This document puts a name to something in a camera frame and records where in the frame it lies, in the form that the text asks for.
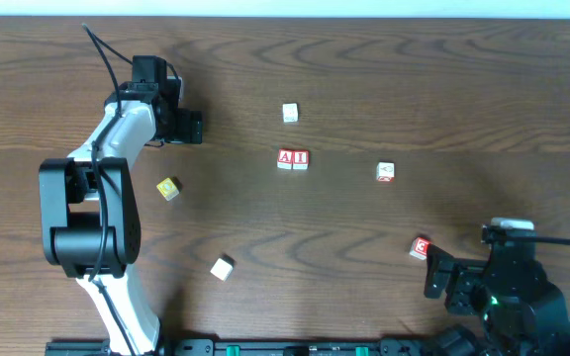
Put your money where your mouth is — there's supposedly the red letter A block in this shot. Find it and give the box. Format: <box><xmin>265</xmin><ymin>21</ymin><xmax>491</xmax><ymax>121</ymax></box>
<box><xmin>277</xmin><ymin>149</ymin><xmax>294</xmax><ymax>170</ymax></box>

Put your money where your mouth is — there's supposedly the red letter I block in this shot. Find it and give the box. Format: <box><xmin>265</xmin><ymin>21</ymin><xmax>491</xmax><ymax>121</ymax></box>
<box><xmin>292</xmin><ymin>150</ymin><xmax>310</xmax><ymax>170</ymax></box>

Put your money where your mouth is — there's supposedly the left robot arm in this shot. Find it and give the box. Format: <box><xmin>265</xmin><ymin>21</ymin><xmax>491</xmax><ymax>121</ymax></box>
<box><xmin>39</xmin><ymin>55</ymin><xmax>203</xmax><ymax>355</ymax></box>

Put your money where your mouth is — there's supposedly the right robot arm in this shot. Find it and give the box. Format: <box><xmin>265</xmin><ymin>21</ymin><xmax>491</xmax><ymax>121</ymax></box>
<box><xmin>424</xmin><ymin>220</ymin><xmax>570</xmax><ymax>355</ymax></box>

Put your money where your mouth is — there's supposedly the red letter E block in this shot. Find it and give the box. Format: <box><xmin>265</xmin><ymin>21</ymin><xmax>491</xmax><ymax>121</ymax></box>
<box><xmin>409</xmin><ymin>236</ymin><xmax>430</xmax><ymax>260</ymax></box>

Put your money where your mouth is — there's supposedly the white block with red side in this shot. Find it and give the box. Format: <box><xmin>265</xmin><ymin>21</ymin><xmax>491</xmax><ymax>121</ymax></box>
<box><xmin>376</xmin><ymin>162</ymin><xmax>395</xmax><ymax>182</ymax></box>

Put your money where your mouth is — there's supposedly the yellow wooden block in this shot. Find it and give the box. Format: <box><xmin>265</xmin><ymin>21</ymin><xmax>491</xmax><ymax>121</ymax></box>
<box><xmin>156</xmin><ymin>177</ymin><xmax>182</xmax><ymax>201</ymax></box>

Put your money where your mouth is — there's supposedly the white block top centre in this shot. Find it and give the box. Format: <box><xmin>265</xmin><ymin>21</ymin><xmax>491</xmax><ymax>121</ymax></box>
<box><xmin>282</xmin><ymin>103</ymin><xmax>299</xmax><ymax>123</ymax></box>

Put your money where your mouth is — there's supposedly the plain cream wooden block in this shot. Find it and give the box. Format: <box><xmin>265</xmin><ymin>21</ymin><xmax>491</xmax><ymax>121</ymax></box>
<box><xmin>210</xmin><ymin>255</ymin><xmax>235</xmax><ymax>281</ymax></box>

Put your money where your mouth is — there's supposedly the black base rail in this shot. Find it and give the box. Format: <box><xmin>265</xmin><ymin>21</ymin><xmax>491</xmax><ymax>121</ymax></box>
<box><xmin>45</xmin><ymin>336</ymin><xmax>547</xmax><ymax>356</ymax></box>

